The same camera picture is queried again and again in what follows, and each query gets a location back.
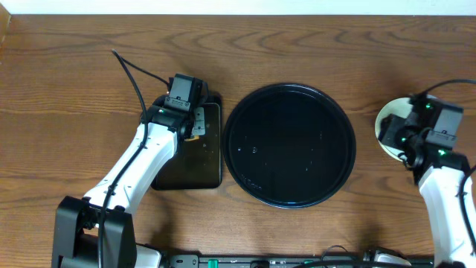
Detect light blue plate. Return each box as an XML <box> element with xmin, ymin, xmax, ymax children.
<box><xmin>374</xmin><ymin>97</ymin><xmax>413</xmax><ymax>161</ymax></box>

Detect orange green sponge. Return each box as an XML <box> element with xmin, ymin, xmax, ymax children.
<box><xmin>184</xmin><ymin>135</ymin><xmax>200</xmax><ymax>142</ymax></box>

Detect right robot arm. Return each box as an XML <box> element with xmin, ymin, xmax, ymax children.
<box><xmin>376</xmin><ymin>110</ymin><xmax>475</xmax><ymax>267</ymax></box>

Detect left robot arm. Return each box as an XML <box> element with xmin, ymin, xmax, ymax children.
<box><xmin>51</xmin><ymin>106</ymin><xmax>205</xmax><ymax>267</ymax></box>

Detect rectangular black tray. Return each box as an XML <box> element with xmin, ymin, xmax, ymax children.
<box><xmin>151</xmin><ymin>94</ymin><xmax>222</xmax><ymax>191</ymax></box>

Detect round black tray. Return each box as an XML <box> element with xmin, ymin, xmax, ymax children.
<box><xmin>222</xmin><ymin>83</ymin><xmax>356</xmax><ymax>208</ymax></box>

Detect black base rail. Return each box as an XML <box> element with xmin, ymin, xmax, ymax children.
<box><xmin>159</xmin><ymin>253</ymin><xmax>434</xmax><ymax>268</ymax></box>

